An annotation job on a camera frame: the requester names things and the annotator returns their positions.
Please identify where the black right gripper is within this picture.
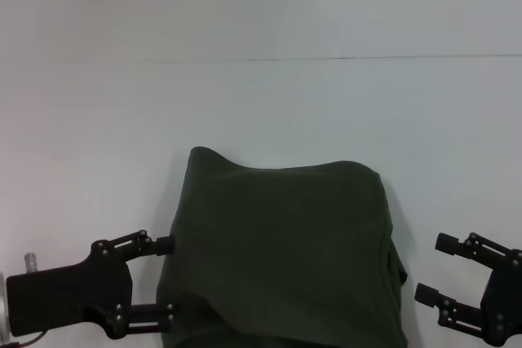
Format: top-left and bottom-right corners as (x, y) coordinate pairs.
(413, 231), (522, 348)

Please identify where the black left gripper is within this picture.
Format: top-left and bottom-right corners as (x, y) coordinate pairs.
(5, 228), (178, 340)

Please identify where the dark green FREE t-shirt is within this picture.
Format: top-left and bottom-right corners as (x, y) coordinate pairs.
(156, 145), (410, 348)

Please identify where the silver flange clamp knob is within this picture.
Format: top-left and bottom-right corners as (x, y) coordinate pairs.
(23, 252), (40, 275)

